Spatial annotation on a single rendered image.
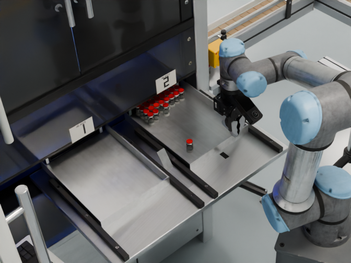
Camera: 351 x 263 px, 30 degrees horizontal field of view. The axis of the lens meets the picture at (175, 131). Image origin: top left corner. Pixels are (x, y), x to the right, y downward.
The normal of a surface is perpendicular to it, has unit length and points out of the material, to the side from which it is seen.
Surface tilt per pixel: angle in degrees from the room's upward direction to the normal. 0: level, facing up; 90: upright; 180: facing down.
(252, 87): 89
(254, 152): 0
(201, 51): 90
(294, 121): 82
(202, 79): 90
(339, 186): 8
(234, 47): 2
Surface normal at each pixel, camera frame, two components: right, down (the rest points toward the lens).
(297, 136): -0.91, 0.22
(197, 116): -0.06, -0.73
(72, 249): 0.64, 0.51
